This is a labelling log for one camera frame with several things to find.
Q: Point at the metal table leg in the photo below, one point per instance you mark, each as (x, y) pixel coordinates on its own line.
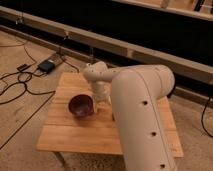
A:
(60, 158)

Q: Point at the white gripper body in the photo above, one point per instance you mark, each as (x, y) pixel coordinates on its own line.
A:
(100, 92)

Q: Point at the dark power adapter box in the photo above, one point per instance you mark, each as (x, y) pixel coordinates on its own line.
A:
(46, 66)

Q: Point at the wooden table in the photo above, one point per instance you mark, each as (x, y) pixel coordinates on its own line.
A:
(96, 133)

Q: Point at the dark purple ceramic bowl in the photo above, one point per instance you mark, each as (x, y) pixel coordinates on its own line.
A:
(81, 105)

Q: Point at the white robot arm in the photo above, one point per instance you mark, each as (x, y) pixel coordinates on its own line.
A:
(134, 92)

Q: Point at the small black device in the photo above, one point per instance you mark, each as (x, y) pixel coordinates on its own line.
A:
(23, 67)

